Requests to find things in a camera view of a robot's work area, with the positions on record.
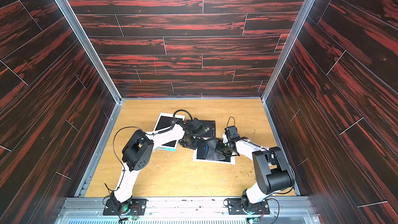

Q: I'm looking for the aluminium front rail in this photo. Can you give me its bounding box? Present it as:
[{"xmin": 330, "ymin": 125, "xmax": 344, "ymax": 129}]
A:
[{"xmin": 55, "ymin": 197, "xmax": 322, "ymax": 224}]

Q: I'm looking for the aluminium frame right post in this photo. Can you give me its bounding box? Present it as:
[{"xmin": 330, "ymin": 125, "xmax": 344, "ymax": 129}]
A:
[{"xmin": 261, "ymin": 0, "xmax": 315, "ymax": 106}]

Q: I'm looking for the aluminium frame post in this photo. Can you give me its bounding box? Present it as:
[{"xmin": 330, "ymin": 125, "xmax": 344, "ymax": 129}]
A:
[
  {"xmin": 261, "ymin": 0, "xmax": 315, "ymax": 106},
  {"xmin": 55, "ymin": 0, "xmax": 122, "ymax": 104}
]

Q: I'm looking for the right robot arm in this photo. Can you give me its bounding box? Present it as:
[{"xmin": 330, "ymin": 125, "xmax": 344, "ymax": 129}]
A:
[{"xmin": 216, "ymin": 139, "xmax": 295, "ymax": 206}]

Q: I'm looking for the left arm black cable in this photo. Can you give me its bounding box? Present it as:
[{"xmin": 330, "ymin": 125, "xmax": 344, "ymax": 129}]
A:
[{"xmin": 104, "ymin": 109, "xmax": 193, "ymax": 194}]

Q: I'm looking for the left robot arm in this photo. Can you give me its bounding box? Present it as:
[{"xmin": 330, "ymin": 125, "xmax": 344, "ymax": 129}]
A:
[{"xmin": 110, "ymin": 119, "xmax": 205, "ymax": 204}]

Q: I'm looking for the aluminium frame left post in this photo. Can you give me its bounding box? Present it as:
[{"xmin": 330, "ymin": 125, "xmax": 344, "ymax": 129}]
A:
[{"xmin": 55, "ymin": 0, "xmax": 122, "ymax": 104}]

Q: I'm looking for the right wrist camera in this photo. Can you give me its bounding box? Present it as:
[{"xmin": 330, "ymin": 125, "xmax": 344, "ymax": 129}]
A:
[{"xmin": 223, "ymin": 126, "xmax": 240, "ymax": 143}]

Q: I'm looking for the dark grey wiping cloth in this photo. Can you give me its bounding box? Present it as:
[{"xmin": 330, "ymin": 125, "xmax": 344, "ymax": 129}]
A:
[{"xmin": 204, "ymin": 138, "xmax": 231, "ymax": 162}]

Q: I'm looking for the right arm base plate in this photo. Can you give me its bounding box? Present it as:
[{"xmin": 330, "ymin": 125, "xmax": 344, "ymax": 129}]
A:
[{"xmin": 223, "ymin": 198, "xmax": 270, "ymax": 215}]

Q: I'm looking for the white teal drawing tablet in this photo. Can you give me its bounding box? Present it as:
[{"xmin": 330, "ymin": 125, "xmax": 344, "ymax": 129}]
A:
[{"xmin": 151, "ymin": 113, "xmax": 185, "ymax": 151}]

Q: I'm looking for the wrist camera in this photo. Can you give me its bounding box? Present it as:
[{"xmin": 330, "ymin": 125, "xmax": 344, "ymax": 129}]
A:
[
  {"xmin": 190, "ymin": 118, "xmax": 203, "ymax": 130},
  {"xmin": 223, "ymin": 126, "xmax": 240, "ymax": 143}
]

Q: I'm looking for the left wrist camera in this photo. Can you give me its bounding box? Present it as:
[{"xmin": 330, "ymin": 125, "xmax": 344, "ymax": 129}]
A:
[{"xmin": 190, "ymin": 118, "xmax": 203, "ymax": 130}]

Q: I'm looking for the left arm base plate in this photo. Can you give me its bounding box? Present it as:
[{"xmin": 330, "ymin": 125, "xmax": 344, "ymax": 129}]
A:
[{"xmin": 103, "ymin": 198, "xmax": 148, "ymax": 217}]

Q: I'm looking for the red drawing tablet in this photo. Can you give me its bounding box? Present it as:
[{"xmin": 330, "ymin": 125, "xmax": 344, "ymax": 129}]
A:
[{"xmin": 186, "ymin": 120, "xmax": 216, "ymax": 139}]

